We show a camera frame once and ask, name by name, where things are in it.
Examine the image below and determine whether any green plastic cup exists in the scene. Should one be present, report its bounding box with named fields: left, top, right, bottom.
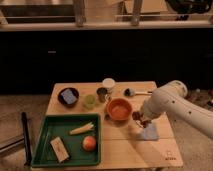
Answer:
left=83, top=94, right=96, bottom=109

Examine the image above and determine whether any dark metal mug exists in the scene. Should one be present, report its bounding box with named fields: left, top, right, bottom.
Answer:
left=96, top=87, right=110, bottom=103

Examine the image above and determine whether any beige rectangular sponge block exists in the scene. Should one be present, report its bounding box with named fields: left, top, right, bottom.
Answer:
left=50, top=137, right=69, bottom=162

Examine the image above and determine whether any orange round fruit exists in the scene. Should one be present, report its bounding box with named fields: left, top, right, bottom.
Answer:
left=83, top=136, right=96, bottom=151

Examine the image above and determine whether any blue sponge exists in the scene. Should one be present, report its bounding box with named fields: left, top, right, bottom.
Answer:
left=61, top=89, right=77, bottom=104

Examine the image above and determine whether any dark red grape bunch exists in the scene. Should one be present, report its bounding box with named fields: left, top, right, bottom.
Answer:
left=132, top=111, right=151, bottom=128

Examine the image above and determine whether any black bowl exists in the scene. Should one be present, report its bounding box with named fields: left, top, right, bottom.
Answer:
left=58, top=87, right=79, bottom=107

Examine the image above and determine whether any black stand bar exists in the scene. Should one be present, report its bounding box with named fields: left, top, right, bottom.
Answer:
left=21, top=112, right=32, bottom=166

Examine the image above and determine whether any white cup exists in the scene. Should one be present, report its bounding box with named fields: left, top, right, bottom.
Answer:
left=102, top=78, right=115, bottom=94

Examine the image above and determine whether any red orange bowl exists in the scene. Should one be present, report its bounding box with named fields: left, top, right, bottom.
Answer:
left=106, top=98, right=133, bottom=121

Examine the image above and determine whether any green plastic tray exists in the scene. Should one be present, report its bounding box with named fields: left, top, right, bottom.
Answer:
left=31, top=114, right=101, bottom=168

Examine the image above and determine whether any blue folded cloth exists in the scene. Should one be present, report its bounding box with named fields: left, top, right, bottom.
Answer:
left=136, top=123, right=159, bottom=141

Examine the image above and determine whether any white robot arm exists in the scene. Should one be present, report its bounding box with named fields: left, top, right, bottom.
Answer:
left=140, top=80, right=213, bottom=140

